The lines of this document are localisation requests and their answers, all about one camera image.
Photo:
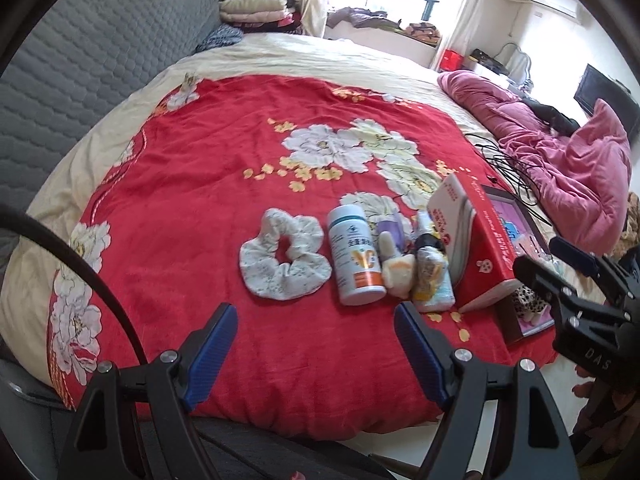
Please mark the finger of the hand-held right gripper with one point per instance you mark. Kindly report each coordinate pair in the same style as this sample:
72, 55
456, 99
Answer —
575, 252
545, 280

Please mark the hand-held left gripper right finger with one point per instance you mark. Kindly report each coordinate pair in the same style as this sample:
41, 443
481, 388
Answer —
420, 355

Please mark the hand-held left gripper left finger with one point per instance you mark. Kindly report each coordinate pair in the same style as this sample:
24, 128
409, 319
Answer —
210, 355

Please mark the leopard print scrunchie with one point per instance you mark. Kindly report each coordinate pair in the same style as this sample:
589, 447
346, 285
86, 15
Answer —
530, 302

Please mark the white floral scrunchie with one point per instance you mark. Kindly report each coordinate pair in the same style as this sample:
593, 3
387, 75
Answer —
300, 230

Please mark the person's right forearm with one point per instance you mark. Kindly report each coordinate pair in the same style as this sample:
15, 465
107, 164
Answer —
612, 435

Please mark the person's right hand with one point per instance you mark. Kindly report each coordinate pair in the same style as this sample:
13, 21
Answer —
585, 389

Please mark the red and white box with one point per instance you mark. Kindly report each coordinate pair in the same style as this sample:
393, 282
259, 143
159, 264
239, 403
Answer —
495, 255

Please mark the brown patterned cloth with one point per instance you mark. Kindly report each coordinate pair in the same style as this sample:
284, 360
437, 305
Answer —
631, 230

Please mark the pink quilt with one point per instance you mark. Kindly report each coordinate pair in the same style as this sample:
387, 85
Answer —
565, 180

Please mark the small plush figure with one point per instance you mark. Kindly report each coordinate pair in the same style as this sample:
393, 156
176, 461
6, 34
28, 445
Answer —
397, 275

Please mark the white supplement bottle orange label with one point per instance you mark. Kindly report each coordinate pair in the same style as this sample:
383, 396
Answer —
355, 255

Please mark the small purple bottle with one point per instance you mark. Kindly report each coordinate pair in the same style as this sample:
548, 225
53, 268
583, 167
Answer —
389, 227

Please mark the black garment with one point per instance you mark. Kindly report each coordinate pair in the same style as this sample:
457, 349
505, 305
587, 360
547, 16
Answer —
552, 117

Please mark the black television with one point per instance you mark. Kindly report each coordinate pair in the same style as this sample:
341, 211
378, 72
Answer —
595, 87

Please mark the red floral blanket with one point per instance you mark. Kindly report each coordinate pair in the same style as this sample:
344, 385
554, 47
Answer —
200, 185

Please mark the grey fabric chair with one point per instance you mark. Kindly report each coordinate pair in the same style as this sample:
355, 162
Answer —
30, 410

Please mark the white chair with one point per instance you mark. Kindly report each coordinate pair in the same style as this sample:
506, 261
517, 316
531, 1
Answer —
517, 62

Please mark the black bag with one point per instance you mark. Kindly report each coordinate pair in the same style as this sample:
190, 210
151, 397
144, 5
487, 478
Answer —
486, 60

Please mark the small red box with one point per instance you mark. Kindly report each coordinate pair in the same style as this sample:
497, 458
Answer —
452, 60

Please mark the white air conditioner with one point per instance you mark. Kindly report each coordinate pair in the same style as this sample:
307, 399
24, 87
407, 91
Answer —
550, 0

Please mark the orange patterned clothes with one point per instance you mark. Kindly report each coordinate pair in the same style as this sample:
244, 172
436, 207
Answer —
422, 32

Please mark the grey quilted headboard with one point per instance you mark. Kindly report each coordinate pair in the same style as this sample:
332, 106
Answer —
100, 60

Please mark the blue patterned pillow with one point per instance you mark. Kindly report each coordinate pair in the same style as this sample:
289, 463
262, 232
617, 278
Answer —
217, 39

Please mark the brown clothes pile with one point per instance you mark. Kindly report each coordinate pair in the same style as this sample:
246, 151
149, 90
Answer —
362, 17

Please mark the stack of folded clothes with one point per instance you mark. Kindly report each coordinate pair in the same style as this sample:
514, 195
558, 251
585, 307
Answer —
250, 7

